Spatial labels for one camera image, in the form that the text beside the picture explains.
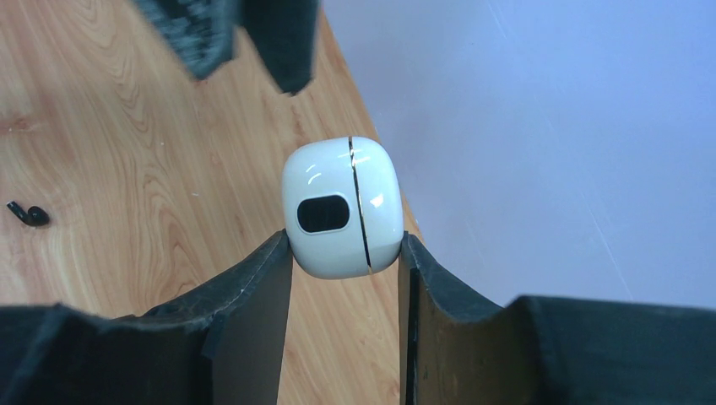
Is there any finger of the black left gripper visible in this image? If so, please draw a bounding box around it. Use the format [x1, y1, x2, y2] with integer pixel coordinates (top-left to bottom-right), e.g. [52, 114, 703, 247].
[134, 0, 241, 80]
[241, 0, 320, 95]

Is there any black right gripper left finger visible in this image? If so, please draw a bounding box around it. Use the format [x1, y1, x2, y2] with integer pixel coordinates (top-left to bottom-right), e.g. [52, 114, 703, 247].
[1, 231, 293, 404]

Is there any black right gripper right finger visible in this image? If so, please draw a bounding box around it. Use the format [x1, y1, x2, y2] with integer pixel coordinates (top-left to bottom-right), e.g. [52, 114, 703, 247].
[398, 234, 715, 404]

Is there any black earbud left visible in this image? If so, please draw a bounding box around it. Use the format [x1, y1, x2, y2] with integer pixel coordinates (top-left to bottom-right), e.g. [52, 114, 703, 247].
[6, 201, 51, 228]

